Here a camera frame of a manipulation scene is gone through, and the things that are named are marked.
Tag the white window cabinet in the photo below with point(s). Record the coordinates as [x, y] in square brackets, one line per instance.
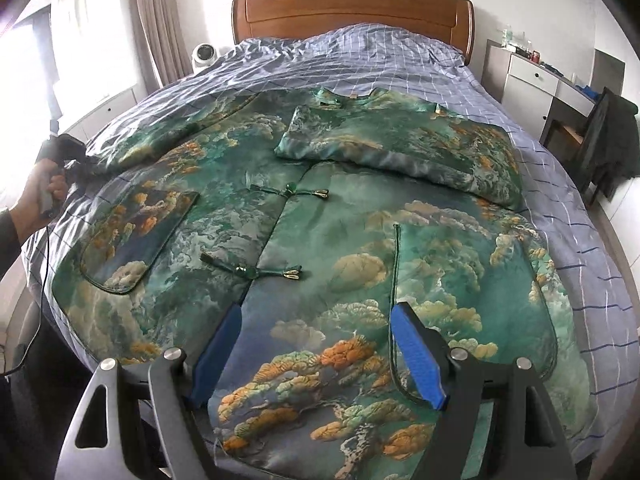
[85, 127]

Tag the beige curtain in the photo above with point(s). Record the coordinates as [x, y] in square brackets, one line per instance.
[159, 42]

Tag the dark jacket on chair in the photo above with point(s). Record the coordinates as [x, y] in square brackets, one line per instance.
[609, 153]

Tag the green printed padded jacket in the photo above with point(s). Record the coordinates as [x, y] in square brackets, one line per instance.
[314, 213]

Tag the white desk with drawers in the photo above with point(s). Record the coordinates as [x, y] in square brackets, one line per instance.
[532, 96]

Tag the blue checked bed duvet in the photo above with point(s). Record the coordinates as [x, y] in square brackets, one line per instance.
[354, 61]

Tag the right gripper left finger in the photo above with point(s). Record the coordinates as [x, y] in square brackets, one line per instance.
[136, 421]

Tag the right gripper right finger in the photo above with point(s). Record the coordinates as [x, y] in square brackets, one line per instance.
[525, 439]

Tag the left hand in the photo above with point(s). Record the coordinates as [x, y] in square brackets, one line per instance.
[27, 215]

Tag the white round fan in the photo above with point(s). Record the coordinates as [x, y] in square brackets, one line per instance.
[203, 56]

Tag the wooden headboard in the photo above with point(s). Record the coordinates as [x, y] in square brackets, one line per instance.
[450, 21]

